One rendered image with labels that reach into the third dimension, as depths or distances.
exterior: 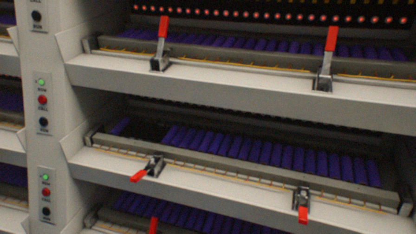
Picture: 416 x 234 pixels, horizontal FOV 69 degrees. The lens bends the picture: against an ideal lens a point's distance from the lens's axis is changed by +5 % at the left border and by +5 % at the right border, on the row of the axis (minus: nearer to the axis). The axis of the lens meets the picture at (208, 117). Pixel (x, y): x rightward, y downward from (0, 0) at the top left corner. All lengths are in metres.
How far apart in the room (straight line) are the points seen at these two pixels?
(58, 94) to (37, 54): 0.08
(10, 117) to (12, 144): 0.09
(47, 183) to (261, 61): 0.49
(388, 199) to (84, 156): 0.55
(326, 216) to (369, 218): 0.06
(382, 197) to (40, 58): 0.63
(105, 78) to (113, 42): 0.09
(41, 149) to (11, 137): 0.11
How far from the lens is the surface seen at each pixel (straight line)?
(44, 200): 0.73
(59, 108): 0.63
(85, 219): 0.74
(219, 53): 0.53
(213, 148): 0.58
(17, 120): 0.82
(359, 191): 0.55
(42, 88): 0.65
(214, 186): 0.53
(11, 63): 0.70
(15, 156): 0.75
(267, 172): 0.53
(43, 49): 0.63
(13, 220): 0.86
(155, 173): 0.56
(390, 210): 0.57
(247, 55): 0.52
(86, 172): 0.64
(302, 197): 0.51
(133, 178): 0.50
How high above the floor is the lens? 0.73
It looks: 14 degrees down
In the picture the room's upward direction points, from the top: 5 degrees clockwise
